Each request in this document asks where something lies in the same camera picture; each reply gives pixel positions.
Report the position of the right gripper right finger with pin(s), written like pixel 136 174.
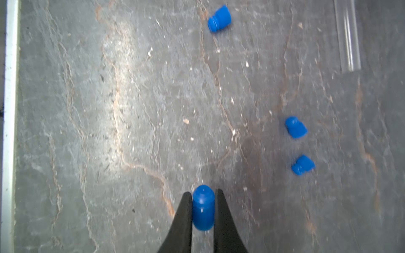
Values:
pixel 226 236

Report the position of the blue stopper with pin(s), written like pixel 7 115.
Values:
pixel 302 165
pixel 203 208
pixel 295 127
pixel 220 20

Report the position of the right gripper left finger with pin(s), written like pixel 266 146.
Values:
pixel 179 238

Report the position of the clear test tube lower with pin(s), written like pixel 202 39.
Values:
pixel 347 35

